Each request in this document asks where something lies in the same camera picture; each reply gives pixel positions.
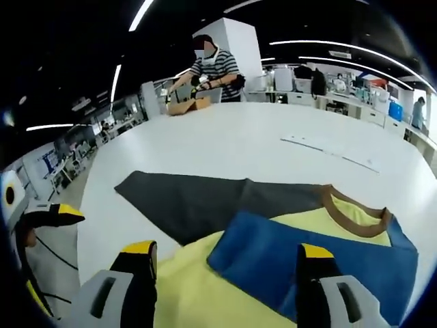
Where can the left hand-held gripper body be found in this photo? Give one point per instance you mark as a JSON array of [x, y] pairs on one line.
[[13, 208]]

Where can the blue storage box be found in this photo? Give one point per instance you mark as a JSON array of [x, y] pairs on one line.
[[396, 111]]

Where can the brown cardboard box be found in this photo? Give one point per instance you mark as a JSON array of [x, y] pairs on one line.
[[186, 106]]

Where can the long curved ceiling light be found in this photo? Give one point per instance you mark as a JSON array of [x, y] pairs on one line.
[[324, 43]]

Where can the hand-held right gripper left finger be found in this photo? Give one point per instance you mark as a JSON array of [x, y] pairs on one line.
[[102, 300]]

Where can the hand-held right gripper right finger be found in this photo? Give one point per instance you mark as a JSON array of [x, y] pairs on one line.
[[341, 304]]

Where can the yellow grey blue garment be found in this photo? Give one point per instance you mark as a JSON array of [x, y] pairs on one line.
[[205, 294]]

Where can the short curved ceiling light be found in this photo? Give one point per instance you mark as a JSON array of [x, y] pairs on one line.
[[341, 62]]

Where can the white ceiling air vent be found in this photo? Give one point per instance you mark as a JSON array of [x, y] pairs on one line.
[[340, 53]]

